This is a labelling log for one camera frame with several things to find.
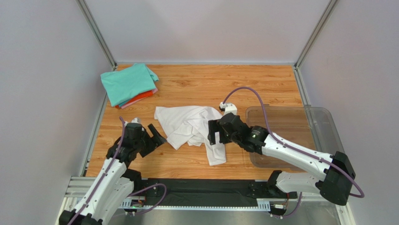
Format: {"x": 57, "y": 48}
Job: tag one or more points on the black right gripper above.
{"x": 220, "y": 131}

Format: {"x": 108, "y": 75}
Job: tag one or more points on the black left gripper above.
{"x": 157, "y": 139}

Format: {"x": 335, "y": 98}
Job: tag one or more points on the white t shirt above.
{"x": 189, "y": 125}

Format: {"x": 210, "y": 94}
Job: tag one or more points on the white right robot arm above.
{"x": 331, "y": 176}

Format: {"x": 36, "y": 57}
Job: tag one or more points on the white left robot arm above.
{"x": 116, "y": 181}

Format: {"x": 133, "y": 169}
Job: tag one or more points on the orange folded t shirt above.
{"x": 136, "y": 98}

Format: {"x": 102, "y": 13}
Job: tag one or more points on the pink folded t shirt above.
{"x": 155, "y": 90}

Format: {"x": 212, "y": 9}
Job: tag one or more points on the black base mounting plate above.
{"x": 207, "y": 192}

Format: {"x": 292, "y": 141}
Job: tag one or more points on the teal folded t shirt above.
{"x": 123, "y": 85}

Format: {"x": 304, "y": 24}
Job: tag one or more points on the clear plastic bin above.
{"x": 311, "y": 127}

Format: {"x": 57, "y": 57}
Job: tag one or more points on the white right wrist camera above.
{"x": 228, "y": 108}

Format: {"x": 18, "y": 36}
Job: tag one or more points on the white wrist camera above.
{"x": 228, "y": 108}
{"x": 136, "y": 120}

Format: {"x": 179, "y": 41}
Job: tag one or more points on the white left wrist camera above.
{"x": 136, "y": 120}

